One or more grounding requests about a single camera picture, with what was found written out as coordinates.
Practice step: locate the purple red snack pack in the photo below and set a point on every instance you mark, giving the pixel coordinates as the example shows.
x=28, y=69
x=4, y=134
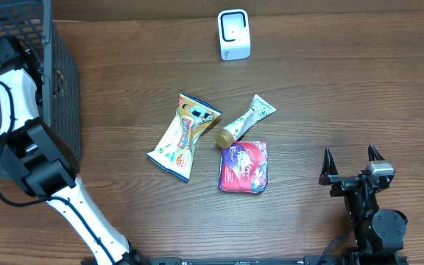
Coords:
x=244, y=167

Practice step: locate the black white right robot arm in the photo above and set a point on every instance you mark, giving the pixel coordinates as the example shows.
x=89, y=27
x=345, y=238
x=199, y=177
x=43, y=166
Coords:
x=375, y=235

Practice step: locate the grey plastic shopping basket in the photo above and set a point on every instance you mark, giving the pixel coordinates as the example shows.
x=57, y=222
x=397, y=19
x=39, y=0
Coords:
x=59, y=103

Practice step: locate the white barcode scanner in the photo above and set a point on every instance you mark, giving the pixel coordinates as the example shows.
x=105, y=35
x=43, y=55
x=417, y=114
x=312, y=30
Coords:
x=234, y=34

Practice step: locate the white tube gold cap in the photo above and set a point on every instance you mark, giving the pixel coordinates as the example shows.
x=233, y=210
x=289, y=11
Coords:
x=258, y=110

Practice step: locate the yellow snack bag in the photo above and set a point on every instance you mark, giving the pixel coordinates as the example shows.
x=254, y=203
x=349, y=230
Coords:
x=175, y=151

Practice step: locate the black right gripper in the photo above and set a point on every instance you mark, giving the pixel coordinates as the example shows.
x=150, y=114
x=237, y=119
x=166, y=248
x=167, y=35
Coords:
x=342, y=183

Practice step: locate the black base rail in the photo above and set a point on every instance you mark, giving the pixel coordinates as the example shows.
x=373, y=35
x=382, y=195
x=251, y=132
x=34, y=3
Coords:
x=306, y=260

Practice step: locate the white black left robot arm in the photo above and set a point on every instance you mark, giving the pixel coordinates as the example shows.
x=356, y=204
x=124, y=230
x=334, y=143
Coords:
x=36, y=166

